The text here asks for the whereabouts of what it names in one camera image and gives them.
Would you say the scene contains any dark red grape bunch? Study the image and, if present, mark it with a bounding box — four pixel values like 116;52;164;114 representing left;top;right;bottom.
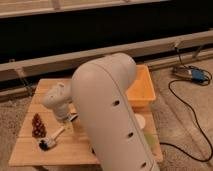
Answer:
32;113;46;138

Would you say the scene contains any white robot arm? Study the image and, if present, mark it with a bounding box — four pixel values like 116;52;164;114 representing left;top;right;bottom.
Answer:
42;53;160;171

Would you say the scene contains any green plastic cup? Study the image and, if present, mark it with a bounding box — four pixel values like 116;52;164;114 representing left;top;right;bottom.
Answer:
144;133;156;149

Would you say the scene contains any white dish brush black head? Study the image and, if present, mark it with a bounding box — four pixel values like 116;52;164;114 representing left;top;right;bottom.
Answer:
39;126;65;151

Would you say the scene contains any white paper cup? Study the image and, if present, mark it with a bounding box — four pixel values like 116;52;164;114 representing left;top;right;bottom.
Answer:
135;114;146;129

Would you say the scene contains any wooden table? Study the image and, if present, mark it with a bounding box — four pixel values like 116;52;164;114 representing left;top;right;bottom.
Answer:
8;77;164;168

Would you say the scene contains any yellow plastic bin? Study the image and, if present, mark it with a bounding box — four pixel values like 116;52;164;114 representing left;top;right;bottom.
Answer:
127;65;156;107

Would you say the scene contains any black power cable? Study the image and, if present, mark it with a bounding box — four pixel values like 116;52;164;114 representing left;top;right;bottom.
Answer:
159;46;213;163

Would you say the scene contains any blue power adapter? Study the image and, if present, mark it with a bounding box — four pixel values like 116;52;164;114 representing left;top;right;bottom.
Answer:
172;65;212;84

